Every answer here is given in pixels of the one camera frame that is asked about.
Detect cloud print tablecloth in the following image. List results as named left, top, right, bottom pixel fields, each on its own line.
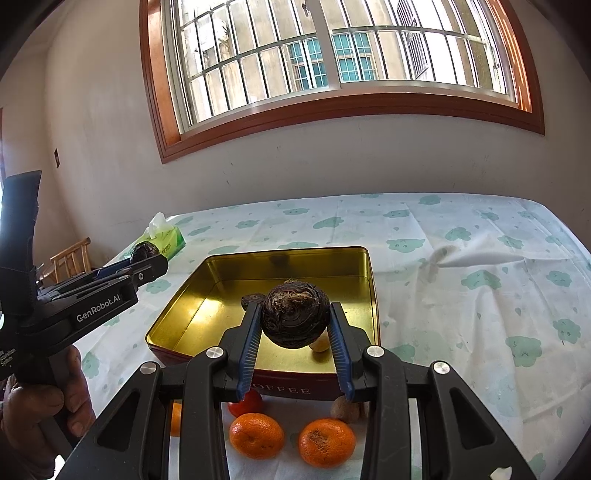
left=76, top=193, right=591, bottom=480

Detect tan walnut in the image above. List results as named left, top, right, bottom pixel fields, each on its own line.
left=330, top=394, right=368, bottom=423

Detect red and gold tin box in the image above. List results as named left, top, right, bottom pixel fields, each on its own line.
left=144, top=246, right=382, bottom=401

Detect green tissue pack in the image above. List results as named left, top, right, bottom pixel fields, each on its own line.
left=134, top=212, right=186, bottom=259

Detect light wooden chair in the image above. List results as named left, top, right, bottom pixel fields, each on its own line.
left=39, top=237, right=92, bottom=289

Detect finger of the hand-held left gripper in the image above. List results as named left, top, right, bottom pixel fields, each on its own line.
left=121, top=254, right=170, bottom=291
left=90, top=258, right=136, bottom=280

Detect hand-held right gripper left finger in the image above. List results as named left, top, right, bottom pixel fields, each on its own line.
left=58, top=302, right=264, bottom=480

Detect person's left hand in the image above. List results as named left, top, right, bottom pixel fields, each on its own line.
left=0, top=345, right=99, bottom=480

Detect large dark water chestnut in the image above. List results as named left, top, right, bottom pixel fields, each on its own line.
left=261, top=282, right=331, bottom=349

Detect small red tomato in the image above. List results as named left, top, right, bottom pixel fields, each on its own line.
left=228, top=390, right=265, bottom=418

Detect wooden framed barred window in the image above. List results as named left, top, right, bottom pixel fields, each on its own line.
left=140, top=0, right=546, bottom=163

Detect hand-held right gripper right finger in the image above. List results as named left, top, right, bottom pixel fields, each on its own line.
left=329, top=302, right=536, bottom=480

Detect small kumquat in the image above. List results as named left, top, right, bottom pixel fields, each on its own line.
left=308, top=330, right=335, bottom=354

